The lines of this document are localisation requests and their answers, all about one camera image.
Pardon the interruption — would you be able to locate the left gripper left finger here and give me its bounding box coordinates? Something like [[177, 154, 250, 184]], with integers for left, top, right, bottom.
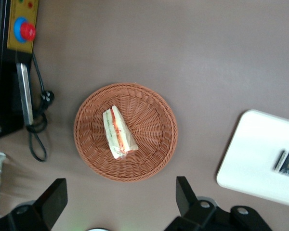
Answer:
[[0, 178, 68, 231]]

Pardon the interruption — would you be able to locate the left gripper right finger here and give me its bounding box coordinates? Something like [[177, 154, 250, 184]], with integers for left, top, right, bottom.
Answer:
[[163, 176, 232, 231]]

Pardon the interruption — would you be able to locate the triangle sandwich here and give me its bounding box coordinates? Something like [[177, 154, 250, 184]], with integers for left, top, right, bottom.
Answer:
[[103, 105, 139, 160]]

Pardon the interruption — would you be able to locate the cream plastic tray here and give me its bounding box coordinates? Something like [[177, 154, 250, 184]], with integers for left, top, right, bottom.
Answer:
[[216, 109, 289, 208]]

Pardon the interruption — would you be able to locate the brown round wicker basket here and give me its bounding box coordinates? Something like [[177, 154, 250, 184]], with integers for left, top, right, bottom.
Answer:
[[73, 82, 179, 183]]

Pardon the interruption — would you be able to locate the yellow emergency stop control panel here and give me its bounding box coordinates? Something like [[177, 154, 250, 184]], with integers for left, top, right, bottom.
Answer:
[[6, 0, 39, 54]]

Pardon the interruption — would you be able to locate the black power cable with plug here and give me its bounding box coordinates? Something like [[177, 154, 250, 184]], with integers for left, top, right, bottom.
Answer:
[[26, 51, 55, 162]]

